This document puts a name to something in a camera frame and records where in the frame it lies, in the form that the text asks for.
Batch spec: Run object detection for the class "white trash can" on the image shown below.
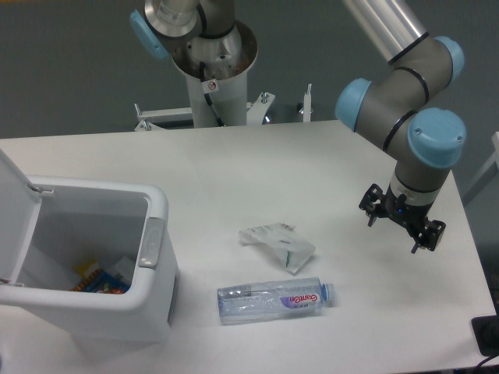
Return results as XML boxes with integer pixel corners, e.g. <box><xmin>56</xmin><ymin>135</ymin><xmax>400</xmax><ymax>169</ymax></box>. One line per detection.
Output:
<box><xmin>1</xmin><ymin>177</ymin><xmax>179</xmax><ymax>343</ymax></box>

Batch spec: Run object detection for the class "black device at edge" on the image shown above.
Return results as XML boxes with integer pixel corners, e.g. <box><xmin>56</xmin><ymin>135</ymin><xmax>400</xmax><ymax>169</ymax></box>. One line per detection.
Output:
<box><xmin>471</xmin><ymin>316</ymin><xmax>498</xmax><ymax>356</ymax></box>

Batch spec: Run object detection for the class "colourful trash in can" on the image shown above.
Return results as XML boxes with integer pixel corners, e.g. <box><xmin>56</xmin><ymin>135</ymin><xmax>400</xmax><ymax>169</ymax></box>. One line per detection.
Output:
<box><xmin>70</xmin><ymin>260</ymin><xmax>130</xmax><ymax>295</ymax></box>

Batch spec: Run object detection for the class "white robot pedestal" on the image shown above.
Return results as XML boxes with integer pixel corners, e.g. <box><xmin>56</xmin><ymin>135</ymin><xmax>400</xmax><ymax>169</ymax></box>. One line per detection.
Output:
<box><xmin>172</xmin><ymin>20</ymin><xmax>258</xmax><ymax>107</ymax></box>

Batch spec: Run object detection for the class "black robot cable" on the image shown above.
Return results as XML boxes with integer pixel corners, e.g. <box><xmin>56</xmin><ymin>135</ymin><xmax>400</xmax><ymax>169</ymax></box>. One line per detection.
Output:
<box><xmin>198</xmin><ymin>61</ymin><xmax>227</xmax><ymax>128</ymax></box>

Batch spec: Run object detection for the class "clear plastic bag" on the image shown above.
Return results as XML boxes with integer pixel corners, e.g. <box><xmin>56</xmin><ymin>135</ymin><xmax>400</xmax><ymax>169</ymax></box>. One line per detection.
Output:
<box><xmin>239</xmin><ymin>223</ymin><xmax>316</xmax><ymax>275</ymax></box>

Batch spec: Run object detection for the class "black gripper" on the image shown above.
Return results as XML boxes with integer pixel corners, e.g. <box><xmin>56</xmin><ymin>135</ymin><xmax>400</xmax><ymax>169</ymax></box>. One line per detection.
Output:
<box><xmin>359</xmin><ymin>182</ymin><xmax>446</xmax><ymax>254</ymax></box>

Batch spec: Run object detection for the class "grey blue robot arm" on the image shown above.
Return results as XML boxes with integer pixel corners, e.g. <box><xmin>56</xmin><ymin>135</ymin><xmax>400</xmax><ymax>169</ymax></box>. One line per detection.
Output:
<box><xmin>129</xmin><ymin>1</ymin><xmax>466</xmax><ymax>251</ymax></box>

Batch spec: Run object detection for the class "white trash can lid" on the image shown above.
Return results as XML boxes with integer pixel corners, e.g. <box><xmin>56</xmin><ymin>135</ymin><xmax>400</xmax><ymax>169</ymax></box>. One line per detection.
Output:
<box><xmin>1</xmin><ymin>153</ymin><xmax>42</xmax><ymax>284</ymax></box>

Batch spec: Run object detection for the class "clear plastic water bottle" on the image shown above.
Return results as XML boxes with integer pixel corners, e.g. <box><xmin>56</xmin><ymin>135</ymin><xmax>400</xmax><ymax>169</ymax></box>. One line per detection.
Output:
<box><xmin>217</xmin><ymin>277</ymin><xmax>335</xmax><ymax>324</ymax></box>

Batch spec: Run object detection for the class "white frame at right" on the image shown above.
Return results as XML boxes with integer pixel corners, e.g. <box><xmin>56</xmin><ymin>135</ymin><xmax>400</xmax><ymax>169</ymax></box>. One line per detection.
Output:
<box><xmin>462</xmin><ymin>132</ymin><xmax>498</xmax><ymax>206</ymax></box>

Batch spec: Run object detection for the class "white metal base frame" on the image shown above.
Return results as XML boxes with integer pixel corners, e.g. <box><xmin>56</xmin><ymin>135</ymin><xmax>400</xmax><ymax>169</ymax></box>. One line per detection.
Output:
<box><xmin>133</xmin><ymin>83</ymin><xmax>314</xmax><ymax>132</ymax></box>

